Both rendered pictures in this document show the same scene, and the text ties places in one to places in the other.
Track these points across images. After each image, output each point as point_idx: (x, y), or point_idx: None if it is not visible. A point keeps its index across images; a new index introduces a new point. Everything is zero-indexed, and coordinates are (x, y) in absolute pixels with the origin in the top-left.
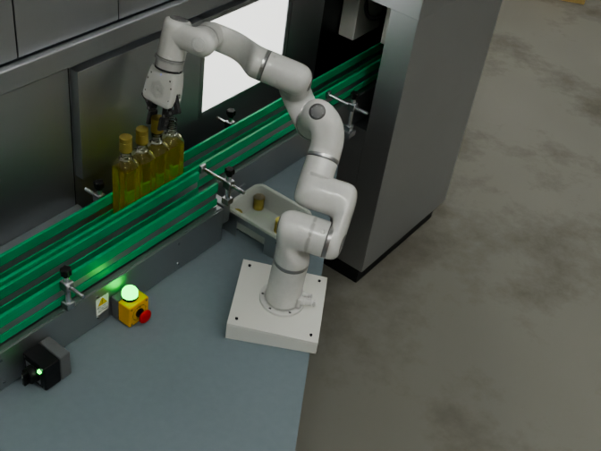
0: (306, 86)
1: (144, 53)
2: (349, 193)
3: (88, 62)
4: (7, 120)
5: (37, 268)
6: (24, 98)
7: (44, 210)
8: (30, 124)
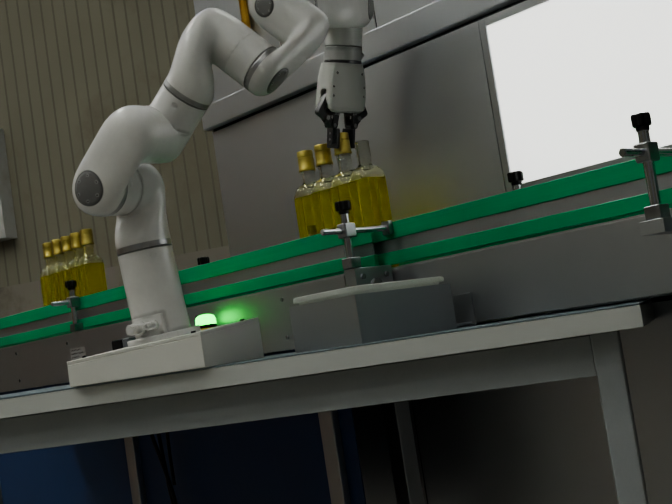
0: (250, 5)
1: (394, 69)
2: (114, 111)
3: None
4: (281, 139)
5: None
6: (293, 117)
7: None
8: (301, 150)
